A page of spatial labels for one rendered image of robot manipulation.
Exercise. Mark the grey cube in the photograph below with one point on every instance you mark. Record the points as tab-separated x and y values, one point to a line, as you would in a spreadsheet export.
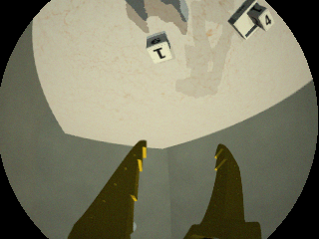
261	17
159	50

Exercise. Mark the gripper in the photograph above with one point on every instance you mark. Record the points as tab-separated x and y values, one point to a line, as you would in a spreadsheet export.
111	215

